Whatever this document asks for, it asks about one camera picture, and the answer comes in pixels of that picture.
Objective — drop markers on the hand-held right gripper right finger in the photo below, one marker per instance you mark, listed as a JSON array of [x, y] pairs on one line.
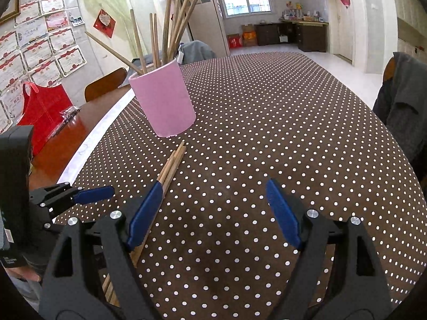
[[283, 210]]

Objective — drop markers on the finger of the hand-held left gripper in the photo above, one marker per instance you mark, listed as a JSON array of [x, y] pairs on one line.
[[95, 194], [46, 226]]

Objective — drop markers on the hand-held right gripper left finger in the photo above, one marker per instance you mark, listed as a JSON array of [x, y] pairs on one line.
[[146, 210]]

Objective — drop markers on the single wooden chopstick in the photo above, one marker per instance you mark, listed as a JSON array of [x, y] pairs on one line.
[[159, 177], [175, 160]]

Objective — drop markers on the bundle of wooden sticks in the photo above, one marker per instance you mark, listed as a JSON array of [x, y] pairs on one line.
[[167, 168]]

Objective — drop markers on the pink cup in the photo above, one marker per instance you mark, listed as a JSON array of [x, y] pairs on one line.
[[163, 103]]

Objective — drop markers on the bundle of wooden chopsticks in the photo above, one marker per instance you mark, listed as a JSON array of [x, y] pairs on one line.
[[168, 55]]

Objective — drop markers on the white table liner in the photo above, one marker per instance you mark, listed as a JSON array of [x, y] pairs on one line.
[[96, 133]]

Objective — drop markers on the person's light trousers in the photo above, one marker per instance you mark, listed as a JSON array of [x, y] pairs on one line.
[[23, 290]]

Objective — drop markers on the red bag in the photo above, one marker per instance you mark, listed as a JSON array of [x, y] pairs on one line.
[[46, 113]]

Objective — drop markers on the clear packet of pens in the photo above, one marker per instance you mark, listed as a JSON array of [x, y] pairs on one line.
[[68, 115]]

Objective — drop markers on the brown polka dot tablecloth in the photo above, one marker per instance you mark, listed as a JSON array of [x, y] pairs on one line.
[[267, 123]]

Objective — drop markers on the wooden chair back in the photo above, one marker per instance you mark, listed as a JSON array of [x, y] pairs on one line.
[[103, 85]]

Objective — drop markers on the dark grey jacket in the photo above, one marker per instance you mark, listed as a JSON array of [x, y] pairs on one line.
[[400, 106]]

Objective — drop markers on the light grey jacket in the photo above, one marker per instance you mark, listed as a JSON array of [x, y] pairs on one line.
[[198, 51]]

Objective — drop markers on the large wood framed picture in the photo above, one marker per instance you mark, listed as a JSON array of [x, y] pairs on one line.
[[8, 6]]

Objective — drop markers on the dark wooden desk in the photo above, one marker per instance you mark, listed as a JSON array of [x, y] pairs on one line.
[[290, 35]]

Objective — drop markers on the red cardboard carton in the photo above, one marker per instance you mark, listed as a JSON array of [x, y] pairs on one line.
[[235, 41]]

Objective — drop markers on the orange carton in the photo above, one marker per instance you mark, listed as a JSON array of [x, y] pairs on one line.
[[249, 37]]

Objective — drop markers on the wooden chair under jacket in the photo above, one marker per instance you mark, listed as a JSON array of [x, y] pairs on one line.
[[388, 68]]

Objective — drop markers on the plain cardboard box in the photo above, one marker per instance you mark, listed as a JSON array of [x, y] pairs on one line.
[[247, 27]]

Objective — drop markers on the white door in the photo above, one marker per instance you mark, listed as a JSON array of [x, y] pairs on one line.
[[342, 33]]

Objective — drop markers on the assorted small desk ornaments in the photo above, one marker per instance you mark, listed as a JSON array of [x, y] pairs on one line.
[[293, 14]]

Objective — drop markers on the small wall photo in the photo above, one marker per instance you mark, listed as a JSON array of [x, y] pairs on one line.
[[77, 21]]

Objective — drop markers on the red heart wall decoration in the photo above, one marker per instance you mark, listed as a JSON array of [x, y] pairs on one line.
[[105, 23]]

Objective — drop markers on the white wall cabinets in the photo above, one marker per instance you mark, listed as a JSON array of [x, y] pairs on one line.
[[410, 6]]

